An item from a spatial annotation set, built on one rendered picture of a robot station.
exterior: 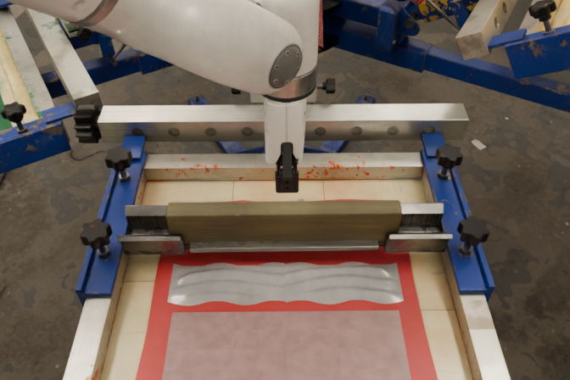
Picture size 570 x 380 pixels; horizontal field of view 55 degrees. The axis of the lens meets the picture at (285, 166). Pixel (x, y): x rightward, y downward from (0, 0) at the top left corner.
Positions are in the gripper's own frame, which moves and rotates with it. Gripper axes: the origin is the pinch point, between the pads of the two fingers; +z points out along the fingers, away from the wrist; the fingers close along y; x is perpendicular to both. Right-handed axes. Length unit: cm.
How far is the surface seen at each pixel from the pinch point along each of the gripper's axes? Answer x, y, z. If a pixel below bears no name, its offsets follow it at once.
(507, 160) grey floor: 99, -117, 116
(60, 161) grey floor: -100, -118, 114
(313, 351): 3.4, 18.6, 18.1
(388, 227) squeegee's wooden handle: 15.7, 2.0, 11.3
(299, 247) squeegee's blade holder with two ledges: 1.9, 3.3, 14.3
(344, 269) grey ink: 9.0, 5.1, 17.8
